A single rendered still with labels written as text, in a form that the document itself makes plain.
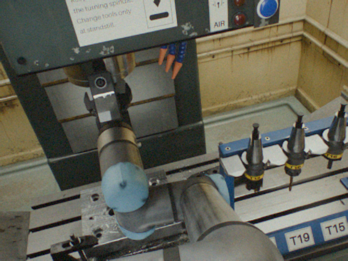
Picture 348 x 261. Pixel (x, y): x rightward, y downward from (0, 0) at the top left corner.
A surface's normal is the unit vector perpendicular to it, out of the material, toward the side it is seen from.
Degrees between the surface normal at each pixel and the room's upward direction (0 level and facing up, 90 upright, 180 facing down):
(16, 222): 24
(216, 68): 90
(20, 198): 0
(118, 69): 90
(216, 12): 90
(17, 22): 90
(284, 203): 0
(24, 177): 0
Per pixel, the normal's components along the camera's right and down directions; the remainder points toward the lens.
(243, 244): 0.28, -0.93
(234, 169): -0.11, -0.76
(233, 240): 0.09, -0.99
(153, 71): 0.23, 0.61
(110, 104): 0.11, 0.18
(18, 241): 0.29, -0.79
